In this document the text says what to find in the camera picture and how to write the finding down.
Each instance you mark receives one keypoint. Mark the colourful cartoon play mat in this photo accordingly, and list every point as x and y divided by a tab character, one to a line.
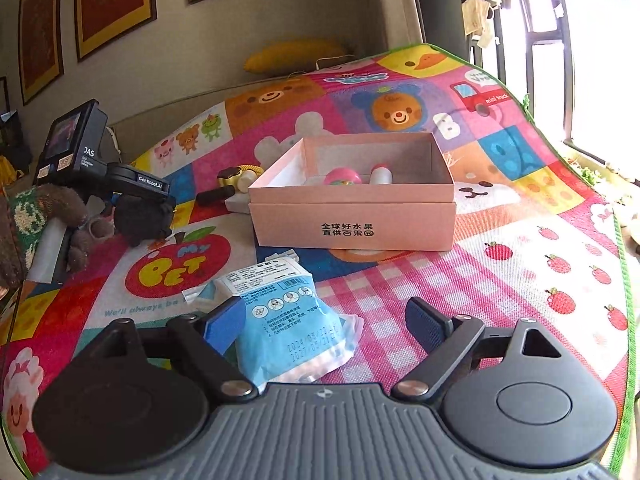
500	270

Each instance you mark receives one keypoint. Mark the grey curtain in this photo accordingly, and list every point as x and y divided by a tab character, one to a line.
425	5

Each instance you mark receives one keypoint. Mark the beige upholstered bed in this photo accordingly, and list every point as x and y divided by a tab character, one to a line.
165	105

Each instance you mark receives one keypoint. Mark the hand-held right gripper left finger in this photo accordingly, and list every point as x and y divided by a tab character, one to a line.
223	327

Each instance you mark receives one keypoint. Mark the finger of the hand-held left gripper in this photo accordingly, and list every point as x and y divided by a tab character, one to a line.
114	201

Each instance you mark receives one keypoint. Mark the blue face mask packet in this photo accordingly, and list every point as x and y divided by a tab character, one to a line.
280	320

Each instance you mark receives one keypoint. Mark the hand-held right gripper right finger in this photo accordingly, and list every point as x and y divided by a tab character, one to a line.
425	327

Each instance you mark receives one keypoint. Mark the black plush toy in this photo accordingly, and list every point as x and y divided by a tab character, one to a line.
145	217

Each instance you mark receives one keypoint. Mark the white flat panel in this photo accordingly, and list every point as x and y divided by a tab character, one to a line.
50	255

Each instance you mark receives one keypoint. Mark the person's left forearm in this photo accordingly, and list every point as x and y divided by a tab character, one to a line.
35	215

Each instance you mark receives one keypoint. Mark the beige hanging garment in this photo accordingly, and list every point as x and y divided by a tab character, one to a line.
477	17

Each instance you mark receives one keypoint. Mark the black bag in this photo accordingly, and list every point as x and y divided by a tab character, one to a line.
15	140

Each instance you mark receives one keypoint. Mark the black cylinder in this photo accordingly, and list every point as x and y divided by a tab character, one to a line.
215	196

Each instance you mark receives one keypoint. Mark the white box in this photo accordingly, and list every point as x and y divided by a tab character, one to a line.
237	206

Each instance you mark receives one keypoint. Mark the white bottle red cap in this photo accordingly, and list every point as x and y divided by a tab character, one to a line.
381	175

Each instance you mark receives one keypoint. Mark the yellow toy cup brown lid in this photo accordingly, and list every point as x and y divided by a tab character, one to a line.
245	176

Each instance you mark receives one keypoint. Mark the red gold framed picture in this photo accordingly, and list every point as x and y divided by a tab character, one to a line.
115	5

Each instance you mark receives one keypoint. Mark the yellow pillow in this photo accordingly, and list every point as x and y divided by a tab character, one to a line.
295	55

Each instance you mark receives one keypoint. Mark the small brown plush toy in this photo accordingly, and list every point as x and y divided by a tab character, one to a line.
80	250

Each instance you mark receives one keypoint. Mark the tall red framed picture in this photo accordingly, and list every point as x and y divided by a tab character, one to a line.
40	35

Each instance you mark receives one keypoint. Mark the pink ball toy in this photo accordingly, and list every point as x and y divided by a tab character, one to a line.
341	177

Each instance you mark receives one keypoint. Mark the pink cardboard box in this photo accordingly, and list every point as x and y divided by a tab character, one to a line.
350	215

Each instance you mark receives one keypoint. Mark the black window frame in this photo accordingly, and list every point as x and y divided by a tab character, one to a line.
545	35

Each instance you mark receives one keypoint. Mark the small green potted plant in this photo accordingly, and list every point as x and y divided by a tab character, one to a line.
592	172

